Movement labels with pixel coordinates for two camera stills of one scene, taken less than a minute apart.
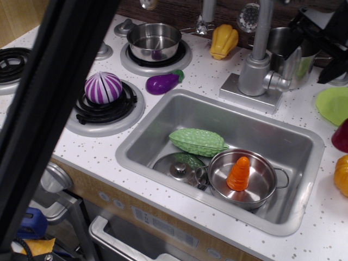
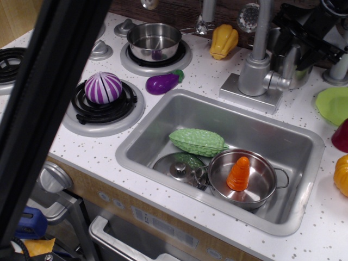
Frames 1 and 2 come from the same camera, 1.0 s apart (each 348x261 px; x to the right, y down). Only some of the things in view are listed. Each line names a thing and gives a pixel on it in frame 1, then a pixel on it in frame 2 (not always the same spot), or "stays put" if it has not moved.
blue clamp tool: [33, 228] stays put
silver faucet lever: [273, 80] stays put
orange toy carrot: [238, 178] stays put
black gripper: [328, 29] to [306, 26]
